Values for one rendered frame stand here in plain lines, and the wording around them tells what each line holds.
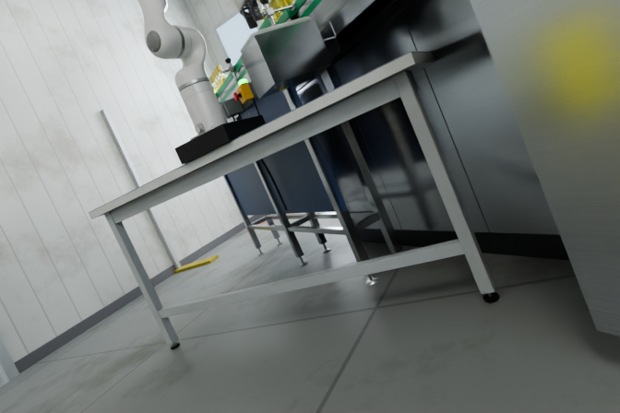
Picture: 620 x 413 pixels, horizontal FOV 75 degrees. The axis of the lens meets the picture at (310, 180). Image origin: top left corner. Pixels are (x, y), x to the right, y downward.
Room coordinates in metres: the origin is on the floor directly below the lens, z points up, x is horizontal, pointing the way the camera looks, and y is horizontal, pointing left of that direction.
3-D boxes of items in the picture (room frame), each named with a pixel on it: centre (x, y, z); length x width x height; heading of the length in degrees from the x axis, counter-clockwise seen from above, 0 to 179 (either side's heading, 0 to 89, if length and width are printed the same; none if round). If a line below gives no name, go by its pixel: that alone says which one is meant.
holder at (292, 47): (1.39, -0.11, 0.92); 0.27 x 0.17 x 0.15; 114
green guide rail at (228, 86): (2.35, 0.24, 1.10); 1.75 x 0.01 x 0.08; 24
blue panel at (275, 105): (2.36, 0.15, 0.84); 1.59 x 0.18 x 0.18; 24
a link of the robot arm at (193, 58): (1.59, 0.24, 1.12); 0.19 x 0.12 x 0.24; 148
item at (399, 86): (1.55, 0.27, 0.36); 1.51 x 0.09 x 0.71; 59
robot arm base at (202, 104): (1.56, 0.26, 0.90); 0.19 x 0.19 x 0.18
